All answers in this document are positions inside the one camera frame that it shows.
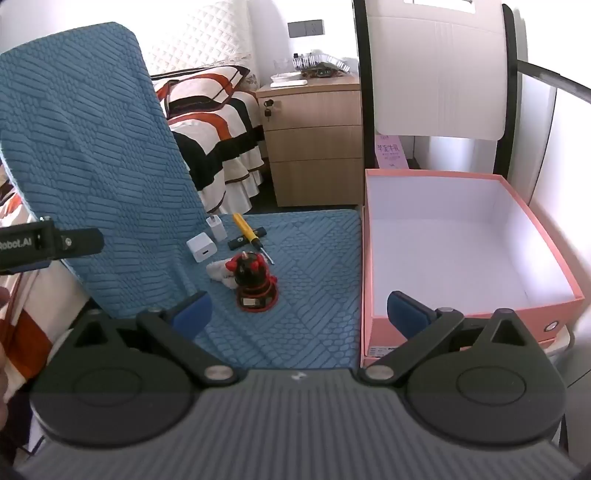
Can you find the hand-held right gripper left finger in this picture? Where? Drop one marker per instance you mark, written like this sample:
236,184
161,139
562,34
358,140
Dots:
195,311

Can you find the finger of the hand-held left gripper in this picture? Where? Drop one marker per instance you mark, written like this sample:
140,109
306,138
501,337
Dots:
81,242

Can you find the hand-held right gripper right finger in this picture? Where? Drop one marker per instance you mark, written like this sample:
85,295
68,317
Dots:
406,314

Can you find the white plush toy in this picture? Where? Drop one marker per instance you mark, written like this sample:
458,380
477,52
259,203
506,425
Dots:
219,272

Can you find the large white charger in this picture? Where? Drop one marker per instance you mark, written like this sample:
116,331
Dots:
202,249

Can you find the red and black figurine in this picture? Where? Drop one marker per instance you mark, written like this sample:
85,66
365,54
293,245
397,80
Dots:
251,281

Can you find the pink cardboard box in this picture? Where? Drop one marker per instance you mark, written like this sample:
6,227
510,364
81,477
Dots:
461,240

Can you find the yellow screwdriver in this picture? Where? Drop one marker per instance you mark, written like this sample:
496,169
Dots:
244,228

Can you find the blue textured cloth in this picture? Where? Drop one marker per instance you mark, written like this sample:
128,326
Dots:
92,161

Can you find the black stick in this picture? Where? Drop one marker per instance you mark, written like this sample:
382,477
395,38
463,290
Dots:
238,242

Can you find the small white charger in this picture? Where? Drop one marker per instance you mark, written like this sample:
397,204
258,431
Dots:
216,227

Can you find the pink paper bag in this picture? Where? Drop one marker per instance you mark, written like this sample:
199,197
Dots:
390,152

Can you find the striped bed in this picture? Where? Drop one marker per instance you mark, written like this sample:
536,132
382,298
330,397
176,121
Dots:
217,134

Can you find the wooden nightstand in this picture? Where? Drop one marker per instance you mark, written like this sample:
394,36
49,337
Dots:
314,147

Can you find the striped pillow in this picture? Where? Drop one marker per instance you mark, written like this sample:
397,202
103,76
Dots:
203,87

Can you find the nightstand keys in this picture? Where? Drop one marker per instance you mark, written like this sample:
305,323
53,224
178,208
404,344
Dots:
267,110

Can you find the white quilted headboard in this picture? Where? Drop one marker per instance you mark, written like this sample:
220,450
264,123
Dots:
203,37

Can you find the flat white box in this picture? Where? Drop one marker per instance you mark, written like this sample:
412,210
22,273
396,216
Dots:
288,83

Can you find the foil tray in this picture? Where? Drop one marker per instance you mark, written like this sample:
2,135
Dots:
323,64

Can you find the white chair with black frame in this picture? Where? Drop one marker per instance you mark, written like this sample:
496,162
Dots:
438,78

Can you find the grey wall outlet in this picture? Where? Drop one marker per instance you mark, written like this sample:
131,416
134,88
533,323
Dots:
304,28

